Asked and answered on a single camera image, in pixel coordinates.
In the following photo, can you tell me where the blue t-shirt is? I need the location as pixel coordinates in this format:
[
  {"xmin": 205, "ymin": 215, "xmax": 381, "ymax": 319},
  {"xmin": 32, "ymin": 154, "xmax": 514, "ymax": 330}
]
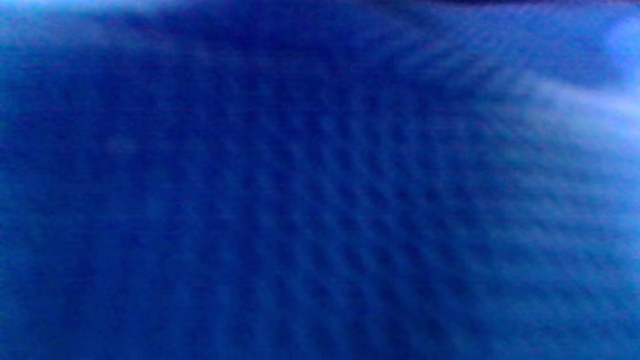
[{"xmin": 0, "ymin": 0, "xmax": 640, "ymax": 360}]

